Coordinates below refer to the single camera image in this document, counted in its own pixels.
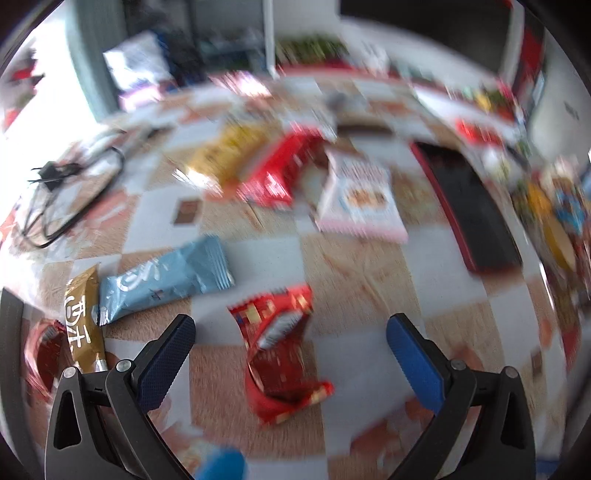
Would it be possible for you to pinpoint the yellow rice cracker packet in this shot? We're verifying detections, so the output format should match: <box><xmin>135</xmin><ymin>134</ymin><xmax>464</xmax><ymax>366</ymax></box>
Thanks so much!
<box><xmin>183</xmin><ymin>122</ymin><xmax>273</xmax><ymax>190</ymax></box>

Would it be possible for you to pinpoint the small red snack packet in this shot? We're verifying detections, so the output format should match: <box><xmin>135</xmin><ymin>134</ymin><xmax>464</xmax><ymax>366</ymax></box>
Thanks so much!
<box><xmin>228</xmin><ymin>283</ymin><xmax>334</xmax><ymax>426</ymax></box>

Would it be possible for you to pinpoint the gold brown snack bar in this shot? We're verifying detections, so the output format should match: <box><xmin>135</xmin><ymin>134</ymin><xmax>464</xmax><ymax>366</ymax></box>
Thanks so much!
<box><xmin>63</xmin><ymin>265</ymin><xmax>108</xmax><ymax>373</ymax></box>

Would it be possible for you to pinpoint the white storage tray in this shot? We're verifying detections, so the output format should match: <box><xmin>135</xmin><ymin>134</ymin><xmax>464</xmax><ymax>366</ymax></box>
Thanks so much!
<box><xmin>1</xmin><ymin>288</ymin><xmax>44</xmax><ymax>479</ymax></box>

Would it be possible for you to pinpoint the black charger cable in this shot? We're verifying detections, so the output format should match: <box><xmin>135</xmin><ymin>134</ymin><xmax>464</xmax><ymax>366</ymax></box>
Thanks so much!
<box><xmin>20</xmin><ymin>146</ymin><xmax>127</xmax><ymax>249</ymax></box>

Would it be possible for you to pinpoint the large red snack bag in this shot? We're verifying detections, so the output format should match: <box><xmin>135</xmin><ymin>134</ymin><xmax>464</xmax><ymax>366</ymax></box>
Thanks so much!
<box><xmin>236</xmin><ymin>126</ymin><xmax>324</xmax><ymax>210</ymax></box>

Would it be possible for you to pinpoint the red cased smartphone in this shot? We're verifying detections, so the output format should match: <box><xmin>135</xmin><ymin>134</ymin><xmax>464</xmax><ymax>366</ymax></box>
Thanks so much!
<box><xmin>411</xmin><ymin>142</ymin><xmax>523</xmax><ymax>275</ymax></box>

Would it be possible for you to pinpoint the light blue snack bar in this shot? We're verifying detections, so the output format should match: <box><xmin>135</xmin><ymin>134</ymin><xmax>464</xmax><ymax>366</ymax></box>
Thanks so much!
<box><xmin>98</xmin><ymin>235</ymin><xmax>235</xmax><ymax>327</ymax></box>

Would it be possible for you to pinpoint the pink white cookie packet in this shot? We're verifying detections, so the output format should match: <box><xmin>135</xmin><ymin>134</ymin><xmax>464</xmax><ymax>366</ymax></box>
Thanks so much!
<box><xmin>315</xmin><ymin>148</ymin><xmax>409</xmax><ymax>244</ymax></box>

